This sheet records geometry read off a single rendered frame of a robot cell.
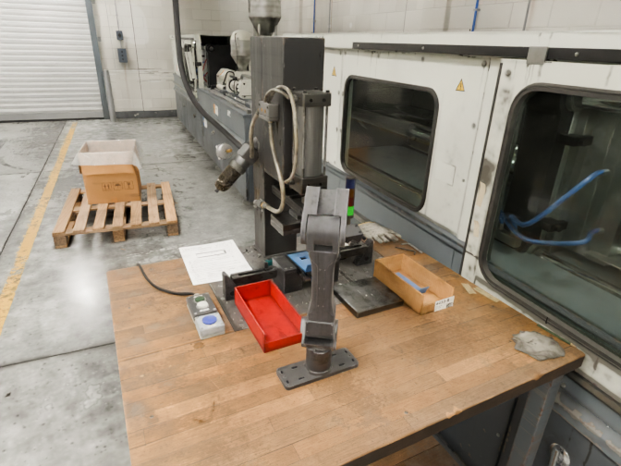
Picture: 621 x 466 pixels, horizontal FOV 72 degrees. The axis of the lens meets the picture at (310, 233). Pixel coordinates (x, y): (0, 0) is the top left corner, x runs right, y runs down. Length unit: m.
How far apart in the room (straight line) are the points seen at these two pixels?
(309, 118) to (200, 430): 0.82
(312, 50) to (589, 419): 1.29
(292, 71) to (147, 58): 9.15
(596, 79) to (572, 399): 0.89
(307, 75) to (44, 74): 9.28
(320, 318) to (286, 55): 0.72
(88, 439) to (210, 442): 1.39
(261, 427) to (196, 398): 0.17
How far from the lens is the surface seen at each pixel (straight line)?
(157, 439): 1.00
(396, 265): 1.54
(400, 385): 1.10
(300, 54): 1.29
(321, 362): 1.06
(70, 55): 10.32
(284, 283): 1.36
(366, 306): 1.31
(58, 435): 2.39
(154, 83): 10.41
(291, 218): 1.32
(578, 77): 1.33
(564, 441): 1.62
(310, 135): 1.24
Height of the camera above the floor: 1.64
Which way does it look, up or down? 24 degrees down
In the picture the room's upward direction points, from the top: 2 degrees clockwise
